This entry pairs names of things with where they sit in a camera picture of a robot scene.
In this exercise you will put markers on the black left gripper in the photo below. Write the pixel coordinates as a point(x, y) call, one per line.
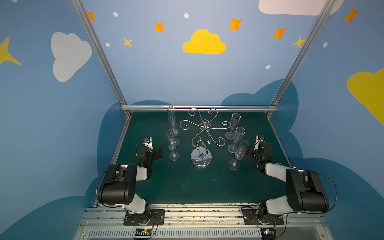
point(156, 152)

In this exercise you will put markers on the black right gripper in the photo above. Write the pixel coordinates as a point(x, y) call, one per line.
point(253, 151)

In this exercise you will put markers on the clear wine glass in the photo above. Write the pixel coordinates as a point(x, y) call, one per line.
point(173, 130)
point(238, 135)
point(171, 112)
point(234, 164)
point(235, 119)
point(174, 154)

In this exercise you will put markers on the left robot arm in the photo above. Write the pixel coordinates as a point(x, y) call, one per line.
point(118, 188)

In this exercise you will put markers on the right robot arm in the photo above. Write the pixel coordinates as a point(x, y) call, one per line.
point(304, 189)

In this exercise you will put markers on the chrome wine glass rack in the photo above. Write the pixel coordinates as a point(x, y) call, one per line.
point(201, 156)

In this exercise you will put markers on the green circuit board left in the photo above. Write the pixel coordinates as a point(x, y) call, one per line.
point(143, 233)

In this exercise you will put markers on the green circuit board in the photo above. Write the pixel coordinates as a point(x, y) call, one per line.
point(143, 233)
point(268, 234)

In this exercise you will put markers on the green circuit board right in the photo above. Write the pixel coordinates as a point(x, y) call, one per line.
point(268, 234)

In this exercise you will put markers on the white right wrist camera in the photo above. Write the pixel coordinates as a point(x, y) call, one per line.
point(259, 141)

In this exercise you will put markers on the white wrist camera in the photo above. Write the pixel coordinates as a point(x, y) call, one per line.
point(259, 141)
point(148, 142)

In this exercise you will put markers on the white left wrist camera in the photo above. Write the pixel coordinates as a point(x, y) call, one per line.
point(148, 142)

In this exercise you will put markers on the aluminium back frame rail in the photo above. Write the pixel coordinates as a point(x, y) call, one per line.
point(200, 108)

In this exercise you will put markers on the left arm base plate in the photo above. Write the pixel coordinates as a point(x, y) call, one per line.
point(148, 218)

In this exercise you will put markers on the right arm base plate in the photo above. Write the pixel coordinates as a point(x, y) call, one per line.
point(252, 216)

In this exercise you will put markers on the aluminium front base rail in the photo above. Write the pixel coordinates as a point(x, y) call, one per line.
point(199, 222)

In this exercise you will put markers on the aluminium right frame post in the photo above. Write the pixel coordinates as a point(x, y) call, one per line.
point(304, 50)

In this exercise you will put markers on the aluminium frame post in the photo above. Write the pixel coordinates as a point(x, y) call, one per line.
point(88, 26)
point(304, 50)

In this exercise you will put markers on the aluminium left frame post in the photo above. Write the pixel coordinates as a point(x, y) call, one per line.
point(88, 26)

